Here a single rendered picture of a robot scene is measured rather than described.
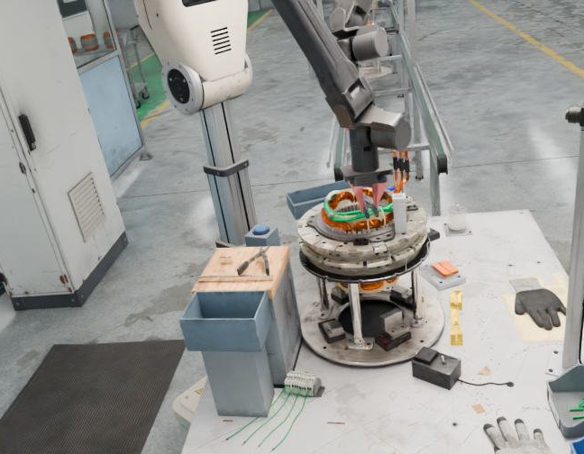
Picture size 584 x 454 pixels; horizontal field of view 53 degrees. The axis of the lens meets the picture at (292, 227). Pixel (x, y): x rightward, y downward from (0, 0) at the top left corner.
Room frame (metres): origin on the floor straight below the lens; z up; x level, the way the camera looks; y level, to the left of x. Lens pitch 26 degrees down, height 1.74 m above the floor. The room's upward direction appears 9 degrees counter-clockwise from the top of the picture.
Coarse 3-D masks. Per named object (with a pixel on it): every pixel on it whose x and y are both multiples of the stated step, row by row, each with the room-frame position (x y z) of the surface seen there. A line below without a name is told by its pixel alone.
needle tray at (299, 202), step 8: (328, 184) 1.63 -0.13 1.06; (336, 184) 1.63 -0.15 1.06; (344, 184) 1.64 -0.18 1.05; (296, 192) 1.61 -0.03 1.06; (304, 192) 1.62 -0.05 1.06; (312, 192) 1.62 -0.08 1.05; (320, 192) 1.63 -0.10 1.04; (328, 192) 1.63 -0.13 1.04; (288, 200) 1.57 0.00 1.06; (296, 200) 1.61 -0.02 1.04; (304, 200) 1.62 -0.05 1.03; (312, 200) 1.62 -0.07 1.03; (320, 200) 1.52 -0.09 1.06; (296, 208) 1.51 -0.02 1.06; (304, 208) 1.51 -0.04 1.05; (296, 216) 1.51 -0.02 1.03
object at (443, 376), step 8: (424, 352) 1.07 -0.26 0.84; (432, 352) 1.07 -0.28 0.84; (440, 352) 1.07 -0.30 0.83; (416, 360) 1.06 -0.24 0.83; (424, 360) 1.05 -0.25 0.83; (432, 360) 1.05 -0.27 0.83; (440, 360) 1.05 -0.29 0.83; (448, 360) 1.04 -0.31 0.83; (456, 360) 1.04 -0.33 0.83; (416, 368) 1.05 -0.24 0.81; (424, 368) 1.04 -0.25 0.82; (432, 368) 1.02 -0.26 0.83; (440, 368) 1.02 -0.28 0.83; (448, 368) 1.02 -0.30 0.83; (456, 368) 1.02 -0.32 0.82; (416, 376) 1.05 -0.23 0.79; (424, 376) 1.04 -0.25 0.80; (432, 376) 1.03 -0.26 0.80; (440, 376) 1.01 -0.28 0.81; (448, 376) 1.00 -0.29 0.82; (456, 376) 1.02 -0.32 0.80; (440, 384) 1.01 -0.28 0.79; (448, 384) 1.00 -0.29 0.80
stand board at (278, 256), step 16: (224, 256) 1.27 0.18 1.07; (240, 256) 1.26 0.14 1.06; (272, 256) 1.23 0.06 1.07; (288, 256) 1.25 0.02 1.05; (208, 272) 1.20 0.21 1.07; (224, 272) 1.19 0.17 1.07; (256, 272) 1.17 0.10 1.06; (272, 272) 1.16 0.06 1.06; (208, 288) 1.13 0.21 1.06; (224, 288) 1.12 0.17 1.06; (240, 288) 1.11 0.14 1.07; (256, 288) 1.10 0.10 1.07; (272, 288) 1.09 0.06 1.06
